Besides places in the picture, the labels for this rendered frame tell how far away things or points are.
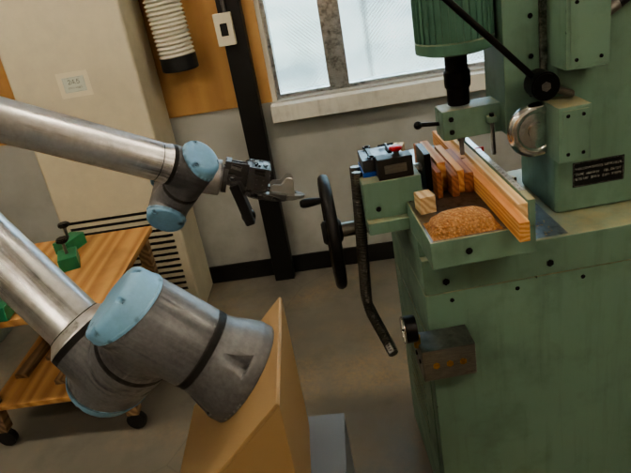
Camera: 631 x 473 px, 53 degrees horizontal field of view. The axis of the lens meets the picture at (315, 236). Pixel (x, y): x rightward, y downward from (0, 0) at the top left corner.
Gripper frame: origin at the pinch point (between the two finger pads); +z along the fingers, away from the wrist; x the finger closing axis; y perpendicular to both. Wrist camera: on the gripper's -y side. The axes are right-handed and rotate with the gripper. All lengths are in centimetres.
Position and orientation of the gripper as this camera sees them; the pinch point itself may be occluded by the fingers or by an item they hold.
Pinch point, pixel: (299, 197)
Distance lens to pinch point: 163.9
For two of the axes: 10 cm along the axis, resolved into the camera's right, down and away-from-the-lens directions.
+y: 1.8, -9.0, -3.9
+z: 9.8, 1.4, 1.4
